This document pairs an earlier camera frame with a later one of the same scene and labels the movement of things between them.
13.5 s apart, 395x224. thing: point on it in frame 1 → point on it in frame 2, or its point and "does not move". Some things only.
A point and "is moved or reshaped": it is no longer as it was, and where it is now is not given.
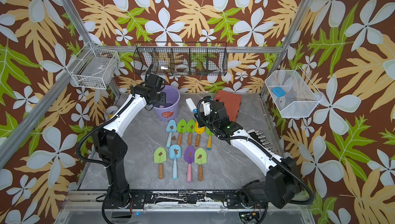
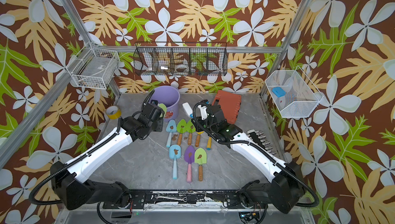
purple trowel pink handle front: [189, 155] does not move
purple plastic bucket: [168, 111] does not move
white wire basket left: [94, 68] does not move
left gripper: [163, 95] → [160, 124]
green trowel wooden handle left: [181, 128] does not move
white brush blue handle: [191, 105] is moved or reshaped
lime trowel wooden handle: [160, 157] → [163, 107]
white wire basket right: [293, 93] does not move
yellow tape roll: [110, 111] does not move
